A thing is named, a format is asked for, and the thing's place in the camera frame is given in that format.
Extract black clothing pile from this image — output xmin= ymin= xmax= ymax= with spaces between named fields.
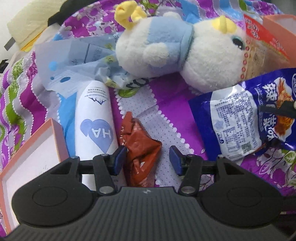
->
xmin=48 ymin=0 xmax=96 ymax=27

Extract white blue plush toy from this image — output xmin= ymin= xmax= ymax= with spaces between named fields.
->
xmin=114 ymin=1 xmax=246 ymax=93

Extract cream quilted headboard cushion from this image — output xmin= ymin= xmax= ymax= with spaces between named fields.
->
xmin=7 ymin=0 xmax=64 ymax=49

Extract pink box lid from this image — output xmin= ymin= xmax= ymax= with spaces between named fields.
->
xmin=1 ymin=119 xmax=69 ymax=233

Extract light blue plastic bag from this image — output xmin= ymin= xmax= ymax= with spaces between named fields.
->
xmin=35 ymin=33 xmax=150 ymax=98

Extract colourful floral bedsheet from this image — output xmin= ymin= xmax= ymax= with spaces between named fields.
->
xmin=0 ymin=0 xmax=296 ymax=237

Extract red-top brown snack packet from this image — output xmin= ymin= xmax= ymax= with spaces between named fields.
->
xmin=240 ymin=15 xmax=291 ymax=80

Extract pink cardboard box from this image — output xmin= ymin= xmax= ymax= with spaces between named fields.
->
xmin=263 ymin=14 xmax=296 ymax=67

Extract white spray bottle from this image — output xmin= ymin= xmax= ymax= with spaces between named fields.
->
xmin=74 ymin=80 xmax=120 ymax=190

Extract crumpled brown-red snack wrapper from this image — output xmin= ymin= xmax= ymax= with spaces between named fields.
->
xmin=119 ymin=111 xmax=162 ymax=187

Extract blue white snack bag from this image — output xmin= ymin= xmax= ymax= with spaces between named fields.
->
xmin=189 ymin=68 xmax=295 ymax=161

